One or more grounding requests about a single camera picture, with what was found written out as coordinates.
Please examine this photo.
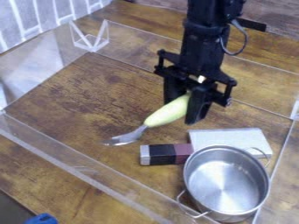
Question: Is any black and silver block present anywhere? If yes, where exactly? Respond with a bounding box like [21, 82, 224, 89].
[140, 143, 193, 165]

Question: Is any yellow handled metal spoon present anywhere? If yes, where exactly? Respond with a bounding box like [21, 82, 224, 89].
[102, 93, 190, 146]

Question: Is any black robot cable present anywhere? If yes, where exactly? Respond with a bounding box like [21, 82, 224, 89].
[218, 18, 248, 57]

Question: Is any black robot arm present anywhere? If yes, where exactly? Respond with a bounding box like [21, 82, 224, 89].
[153, 0, 244, 125]

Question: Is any black strip on wall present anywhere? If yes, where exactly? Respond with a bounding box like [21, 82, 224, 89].
[237, 18, 266, 32]

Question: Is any clear acrylic corner bracket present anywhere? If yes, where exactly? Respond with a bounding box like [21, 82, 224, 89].
[69, 21, 109, 53]

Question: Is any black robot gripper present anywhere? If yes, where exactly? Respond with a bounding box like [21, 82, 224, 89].
[153, 21, 237, 125]

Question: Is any small silver pot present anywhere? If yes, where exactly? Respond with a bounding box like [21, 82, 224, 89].
[176, 145, 270, 223]

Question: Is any blue object at corner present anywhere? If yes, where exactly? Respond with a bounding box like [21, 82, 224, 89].
[23, 213, 58, 224]

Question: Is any clear acrylic barrier panel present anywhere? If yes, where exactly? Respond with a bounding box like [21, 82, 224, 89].
[0, 5, 299, 224]

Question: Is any grey flat metal box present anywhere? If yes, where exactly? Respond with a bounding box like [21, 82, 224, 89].
[188, 128, 273, 158]

